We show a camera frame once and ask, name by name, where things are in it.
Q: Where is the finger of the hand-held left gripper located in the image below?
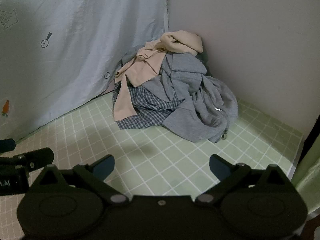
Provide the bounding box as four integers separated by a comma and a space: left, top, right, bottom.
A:
0, 148, 55, 175
0, 138, 16, 153

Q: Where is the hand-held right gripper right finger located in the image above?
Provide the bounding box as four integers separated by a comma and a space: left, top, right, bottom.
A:
195, 154, 293, 204

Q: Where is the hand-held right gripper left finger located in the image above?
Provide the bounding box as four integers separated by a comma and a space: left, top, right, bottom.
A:
37, 154, 129, 204

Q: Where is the beige garment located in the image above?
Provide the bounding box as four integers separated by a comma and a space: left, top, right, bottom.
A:
113, 30, 203, 122

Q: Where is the green checked bed sheet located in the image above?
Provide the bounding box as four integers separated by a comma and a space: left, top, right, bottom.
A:
0, 90, 304, 205

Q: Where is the blue plaid shirt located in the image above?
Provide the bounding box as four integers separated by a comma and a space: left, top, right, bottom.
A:
112, 82, 193, 130

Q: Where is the green curtain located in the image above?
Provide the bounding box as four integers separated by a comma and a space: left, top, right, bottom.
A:
292, 140, 320, 218

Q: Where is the grey zip hoodie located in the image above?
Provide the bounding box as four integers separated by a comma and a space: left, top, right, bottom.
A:
121, 47, 238, 144

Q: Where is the light blue carrot print curtain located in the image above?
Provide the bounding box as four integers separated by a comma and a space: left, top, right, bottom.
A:
0, 0, 170, 140

